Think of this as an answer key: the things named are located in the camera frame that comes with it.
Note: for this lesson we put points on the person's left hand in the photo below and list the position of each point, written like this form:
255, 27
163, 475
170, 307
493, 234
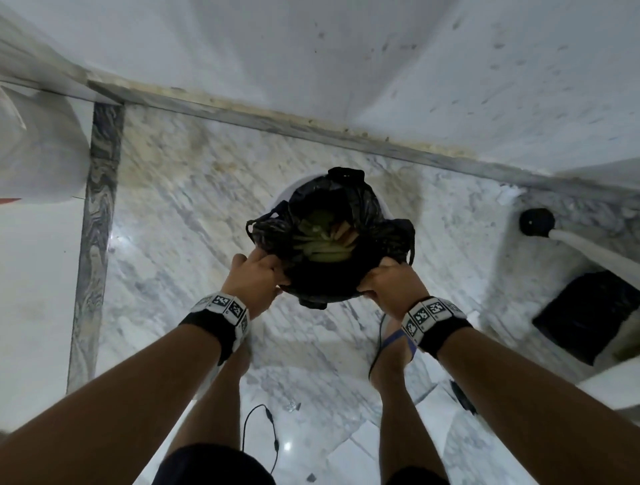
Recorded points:
252, 287

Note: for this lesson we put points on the person's right hand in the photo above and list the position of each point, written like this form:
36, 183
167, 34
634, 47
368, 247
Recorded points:
395, 290

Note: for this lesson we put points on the person's right thumb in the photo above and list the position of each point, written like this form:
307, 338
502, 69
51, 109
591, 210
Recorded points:
367, 290

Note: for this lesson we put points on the person's left thumb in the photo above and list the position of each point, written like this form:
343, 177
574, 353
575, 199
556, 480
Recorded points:
280, 291

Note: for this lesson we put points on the black garbage bag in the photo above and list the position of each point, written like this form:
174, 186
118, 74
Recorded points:
325, 280

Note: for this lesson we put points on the person's right forearm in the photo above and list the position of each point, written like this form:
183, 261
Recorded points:
540, 414

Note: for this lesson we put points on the person's left forearm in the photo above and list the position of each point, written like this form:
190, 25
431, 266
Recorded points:
110, 414

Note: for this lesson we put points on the left wrist band with markers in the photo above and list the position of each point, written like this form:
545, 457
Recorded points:
220, 317

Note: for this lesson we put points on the wrist band with markers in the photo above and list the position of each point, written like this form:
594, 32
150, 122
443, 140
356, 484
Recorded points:
220, 317
432, 320

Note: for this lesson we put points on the green vegetable scraps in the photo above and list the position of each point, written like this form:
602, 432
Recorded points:
325, 237

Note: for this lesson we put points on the right wrist band with markers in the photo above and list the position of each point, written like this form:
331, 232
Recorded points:
432, 320

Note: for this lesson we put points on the white trash bin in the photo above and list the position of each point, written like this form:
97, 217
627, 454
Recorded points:
295, 187

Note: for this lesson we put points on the small clear wrapper scrap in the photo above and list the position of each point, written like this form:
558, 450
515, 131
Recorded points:
291, 406

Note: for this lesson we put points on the person's left leg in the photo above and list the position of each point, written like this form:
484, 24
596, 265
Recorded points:
215, 404

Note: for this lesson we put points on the small black floor object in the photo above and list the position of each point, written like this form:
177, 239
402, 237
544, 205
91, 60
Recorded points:
463, 397

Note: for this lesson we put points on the black round pole cap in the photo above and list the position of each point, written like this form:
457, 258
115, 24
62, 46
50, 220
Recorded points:
536, 221

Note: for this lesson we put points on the black shorts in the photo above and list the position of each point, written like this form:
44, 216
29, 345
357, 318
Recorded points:
210, 467

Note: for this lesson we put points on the white pole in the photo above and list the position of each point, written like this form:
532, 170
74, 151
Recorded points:
595, 255

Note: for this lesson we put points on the white furniture edge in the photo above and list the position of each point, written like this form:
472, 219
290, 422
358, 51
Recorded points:
612, 384

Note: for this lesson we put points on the small red object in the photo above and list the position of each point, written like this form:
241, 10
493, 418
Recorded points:
7, 201

